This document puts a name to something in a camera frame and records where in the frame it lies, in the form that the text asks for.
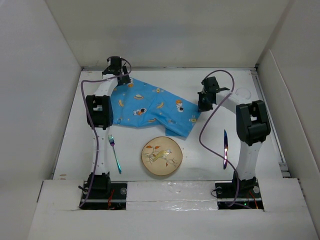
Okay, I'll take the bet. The blue space-print cloth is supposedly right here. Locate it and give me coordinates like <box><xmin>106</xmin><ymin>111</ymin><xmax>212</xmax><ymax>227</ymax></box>
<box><xmin>110</xmin><ymin>78</ymin><xmax>200</xmax><ymax>138</ymax></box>

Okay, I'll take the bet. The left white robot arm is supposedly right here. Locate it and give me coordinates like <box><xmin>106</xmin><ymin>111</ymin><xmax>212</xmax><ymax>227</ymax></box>
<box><xmin>85</xmin><ymin>56</ymin><xmax>130</xmax><ymax>176</ymax></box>

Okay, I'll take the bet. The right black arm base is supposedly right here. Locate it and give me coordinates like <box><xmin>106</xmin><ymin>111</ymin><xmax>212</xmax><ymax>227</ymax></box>
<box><xmin>211</xmin><ymin>175</ymin><xmax>264</xmax><ymax>210</ymax></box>

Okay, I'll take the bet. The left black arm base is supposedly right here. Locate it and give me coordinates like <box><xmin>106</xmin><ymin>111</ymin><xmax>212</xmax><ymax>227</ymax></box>
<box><xmin>78</xmin><ymin>173</ymin><xmax>128</xmax><ymax>211</ymax></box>

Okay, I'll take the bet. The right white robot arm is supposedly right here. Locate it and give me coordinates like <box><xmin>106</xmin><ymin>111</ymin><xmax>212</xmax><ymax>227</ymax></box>
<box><xmin>198</xmin><ymin>77</ymin><xmax>271</xmax><ymax>197</ymax></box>

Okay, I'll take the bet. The clear drinking glass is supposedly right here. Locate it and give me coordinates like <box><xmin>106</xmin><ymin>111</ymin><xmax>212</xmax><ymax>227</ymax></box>
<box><xmin>235</xmin><ymin>87</ymin><xmax>252</xmax><ymax>100</ymax></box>

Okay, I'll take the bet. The iridescent knife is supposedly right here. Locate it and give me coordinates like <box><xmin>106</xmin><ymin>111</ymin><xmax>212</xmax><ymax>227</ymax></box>
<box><xmin>223</xmin><ymin>130</ymin><xmax>229</xmax><ymax>170</ymax></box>

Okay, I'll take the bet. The iridescent fork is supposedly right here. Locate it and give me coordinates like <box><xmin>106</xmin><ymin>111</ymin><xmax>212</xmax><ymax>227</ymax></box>
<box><xmin>108</xmin><ymin>134</ymin><xmax>122</xmax><ymax>174</ymax></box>

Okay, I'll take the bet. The round bird-pattern plate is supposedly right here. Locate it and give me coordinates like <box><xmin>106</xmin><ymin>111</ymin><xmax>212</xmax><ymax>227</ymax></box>
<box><xmin>141</xmin><ymin>136</ymin><xmax>183</xmax><ymax>177</ymax></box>

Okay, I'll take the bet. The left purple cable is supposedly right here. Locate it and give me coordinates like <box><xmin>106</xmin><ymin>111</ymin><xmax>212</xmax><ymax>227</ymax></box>
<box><xmin>79</xmin><ymin>58</ymin><xmax>132</xmax><ymax>208</ymax></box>

